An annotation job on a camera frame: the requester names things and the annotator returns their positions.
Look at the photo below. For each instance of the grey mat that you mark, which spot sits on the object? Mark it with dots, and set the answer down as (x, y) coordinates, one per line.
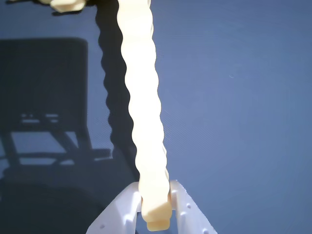
(231, 109)

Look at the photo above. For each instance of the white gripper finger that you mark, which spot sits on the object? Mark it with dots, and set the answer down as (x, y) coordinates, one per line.
(117, 212)
(190, 212)

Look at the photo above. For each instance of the tallest yellow wavy fry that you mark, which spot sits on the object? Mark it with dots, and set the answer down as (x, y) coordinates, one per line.
(143, 109)

